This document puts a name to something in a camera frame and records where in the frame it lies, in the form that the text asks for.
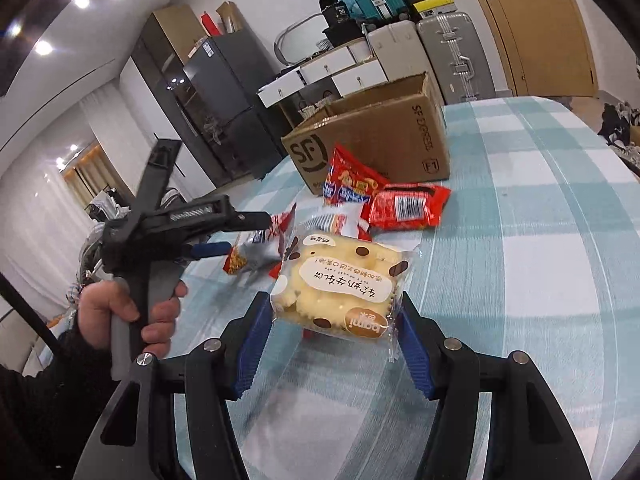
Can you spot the silver suitcase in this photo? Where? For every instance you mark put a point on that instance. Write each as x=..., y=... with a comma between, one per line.
x=457, y=57

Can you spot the red black snack pack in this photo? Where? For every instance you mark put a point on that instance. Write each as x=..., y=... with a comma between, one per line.
x=408, y=207

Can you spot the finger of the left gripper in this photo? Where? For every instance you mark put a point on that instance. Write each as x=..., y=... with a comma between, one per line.
x=246, y=221
x=210, y=249

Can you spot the yellow cake pack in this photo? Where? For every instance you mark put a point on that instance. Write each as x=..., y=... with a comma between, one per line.
x=343, y=287

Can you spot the wooden door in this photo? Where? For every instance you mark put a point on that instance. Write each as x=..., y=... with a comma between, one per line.
x=543, y=47

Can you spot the white red snack bag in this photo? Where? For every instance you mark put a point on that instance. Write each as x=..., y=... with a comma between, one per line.
x=253, y=250

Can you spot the beige suitcase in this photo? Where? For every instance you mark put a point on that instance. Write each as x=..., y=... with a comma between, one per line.
x=401, y=53

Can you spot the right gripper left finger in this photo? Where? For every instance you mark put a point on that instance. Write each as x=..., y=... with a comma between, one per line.
x=135, y=437

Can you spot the black refrigerator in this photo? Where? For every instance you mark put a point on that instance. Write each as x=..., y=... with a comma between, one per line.
x=226, y=73

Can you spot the person's left hand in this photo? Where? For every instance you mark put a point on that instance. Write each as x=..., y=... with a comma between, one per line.
x=99, y=302

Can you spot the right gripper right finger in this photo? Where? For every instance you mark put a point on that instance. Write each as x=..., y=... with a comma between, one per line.
x=529, y=436

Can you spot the dark glass cabinet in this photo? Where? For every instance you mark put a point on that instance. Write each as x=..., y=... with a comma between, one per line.
x=160, y=54

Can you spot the white drawer desk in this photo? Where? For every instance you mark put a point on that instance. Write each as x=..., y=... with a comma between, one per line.
x=351, y=68

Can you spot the SF cardboard box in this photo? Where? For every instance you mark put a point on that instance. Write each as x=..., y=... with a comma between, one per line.
x=396, y=128

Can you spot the woven laundry basket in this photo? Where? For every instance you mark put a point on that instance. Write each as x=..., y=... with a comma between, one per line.
x=311, y=109

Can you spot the red chocolate biscuit pack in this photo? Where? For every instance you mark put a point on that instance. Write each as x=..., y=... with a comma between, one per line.
x=344, y=219

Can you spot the red triangular crisps bag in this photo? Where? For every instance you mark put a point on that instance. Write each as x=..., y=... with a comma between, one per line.
x=349, y=180

